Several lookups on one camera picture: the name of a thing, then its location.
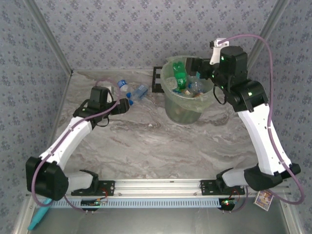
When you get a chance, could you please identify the clear bottle purple red label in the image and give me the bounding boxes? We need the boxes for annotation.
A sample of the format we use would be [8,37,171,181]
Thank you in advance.
[189,79,204,93]

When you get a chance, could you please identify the green soda bottle yellow cap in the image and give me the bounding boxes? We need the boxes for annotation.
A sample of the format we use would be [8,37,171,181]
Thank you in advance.
[172,62,188,91]

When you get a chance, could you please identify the large clear bottle white cap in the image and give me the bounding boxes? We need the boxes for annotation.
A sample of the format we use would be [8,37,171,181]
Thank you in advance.
[165,76,178,88]

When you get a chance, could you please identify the translucent green trash bin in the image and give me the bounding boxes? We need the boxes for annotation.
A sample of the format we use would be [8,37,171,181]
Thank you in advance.
[161,55,215,125]

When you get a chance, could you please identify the stubby clear bottle blue label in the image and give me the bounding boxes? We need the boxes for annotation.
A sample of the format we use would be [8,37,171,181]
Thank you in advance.
[116,79,130,93]

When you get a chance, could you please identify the soda water bottle blue cap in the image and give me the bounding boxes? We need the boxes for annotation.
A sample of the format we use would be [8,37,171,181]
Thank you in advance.
[128,84,150,106]

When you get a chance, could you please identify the grey metal shelf sheet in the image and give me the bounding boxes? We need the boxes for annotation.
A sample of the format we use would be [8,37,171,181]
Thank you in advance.
[14,197,302,234]

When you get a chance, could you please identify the teal marker pen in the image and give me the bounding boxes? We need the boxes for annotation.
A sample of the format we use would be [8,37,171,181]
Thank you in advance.
[27,197,54,231]

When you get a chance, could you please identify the small printed card box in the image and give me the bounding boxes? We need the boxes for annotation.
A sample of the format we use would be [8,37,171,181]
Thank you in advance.
[253,189,274,212]

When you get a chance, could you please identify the aluminium table back rail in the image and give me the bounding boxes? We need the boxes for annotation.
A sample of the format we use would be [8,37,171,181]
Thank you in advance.
[72,67,244,75]

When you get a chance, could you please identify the aluminium table side rail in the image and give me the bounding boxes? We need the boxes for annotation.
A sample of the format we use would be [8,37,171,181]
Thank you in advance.
[47,70,74,147]

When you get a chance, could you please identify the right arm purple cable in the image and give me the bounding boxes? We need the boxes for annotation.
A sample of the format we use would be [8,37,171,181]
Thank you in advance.
[218,34,305,213]

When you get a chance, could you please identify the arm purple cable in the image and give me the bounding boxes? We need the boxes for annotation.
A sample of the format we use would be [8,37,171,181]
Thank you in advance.
[218,34,305,213]
[31,78,122,213]

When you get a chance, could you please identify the black slotted bracket plate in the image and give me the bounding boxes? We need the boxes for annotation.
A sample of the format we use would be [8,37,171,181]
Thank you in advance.
[151,66,164,93]

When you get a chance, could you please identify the aluminium frame post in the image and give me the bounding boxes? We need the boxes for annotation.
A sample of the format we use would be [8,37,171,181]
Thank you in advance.
[246,0,292,66]
[23,0,74,75]

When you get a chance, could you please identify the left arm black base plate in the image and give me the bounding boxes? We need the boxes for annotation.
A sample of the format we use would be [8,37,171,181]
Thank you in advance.
[70,179,116,196]

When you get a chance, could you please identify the aluminium mounting rail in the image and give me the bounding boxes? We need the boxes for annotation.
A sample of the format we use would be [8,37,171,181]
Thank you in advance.
[25,178,292,197]

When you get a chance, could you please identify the blue slotted cable duct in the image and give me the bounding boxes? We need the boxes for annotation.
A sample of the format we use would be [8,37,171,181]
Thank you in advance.
[63,197,229,208]

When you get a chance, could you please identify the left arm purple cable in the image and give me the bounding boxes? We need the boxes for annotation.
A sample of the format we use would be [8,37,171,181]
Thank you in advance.
[31,78,122,213]

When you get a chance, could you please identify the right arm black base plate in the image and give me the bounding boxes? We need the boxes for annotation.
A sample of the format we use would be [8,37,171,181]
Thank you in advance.
[199,179,246,195]

